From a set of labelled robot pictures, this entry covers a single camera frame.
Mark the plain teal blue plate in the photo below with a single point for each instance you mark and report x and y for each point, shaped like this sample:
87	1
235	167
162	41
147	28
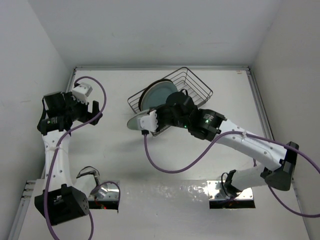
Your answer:
157	96

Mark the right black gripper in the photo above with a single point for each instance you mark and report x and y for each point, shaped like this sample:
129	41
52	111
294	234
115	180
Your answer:
158	109

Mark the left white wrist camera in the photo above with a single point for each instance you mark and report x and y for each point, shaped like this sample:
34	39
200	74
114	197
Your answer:
81	92

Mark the metal base plate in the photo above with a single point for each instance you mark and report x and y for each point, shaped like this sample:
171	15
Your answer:
216	193
108	191

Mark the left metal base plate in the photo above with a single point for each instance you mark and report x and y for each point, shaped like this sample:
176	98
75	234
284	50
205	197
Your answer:
108	191

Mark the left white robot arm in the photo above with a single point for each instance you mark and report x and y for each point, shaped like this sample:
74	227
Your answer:
62	199

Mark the black wire dish rack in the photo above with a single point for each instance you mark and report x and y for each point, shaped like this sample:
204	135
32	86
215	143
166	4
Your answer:
184	79

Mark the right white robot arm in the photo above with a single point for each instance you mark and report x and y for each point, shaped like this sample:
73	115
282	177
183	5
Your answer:
276	162

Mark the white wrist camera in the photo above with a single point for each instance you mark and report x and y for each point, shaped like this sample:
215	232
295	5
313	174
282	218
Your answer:
153	115
81	92

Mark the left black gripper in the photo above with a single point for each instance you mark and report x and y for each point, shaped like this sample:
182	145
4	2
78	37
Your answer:
86	114

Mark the light green flower plate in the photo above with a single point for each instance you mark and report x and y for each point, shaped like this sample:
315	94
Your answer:
133	122

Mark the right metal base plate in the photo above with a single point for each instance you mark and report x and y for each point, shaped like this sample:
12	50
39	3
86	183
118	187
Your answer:
216	193

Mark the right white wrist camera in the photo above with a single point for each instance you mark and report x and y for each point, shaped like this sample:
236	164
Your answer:
153	115

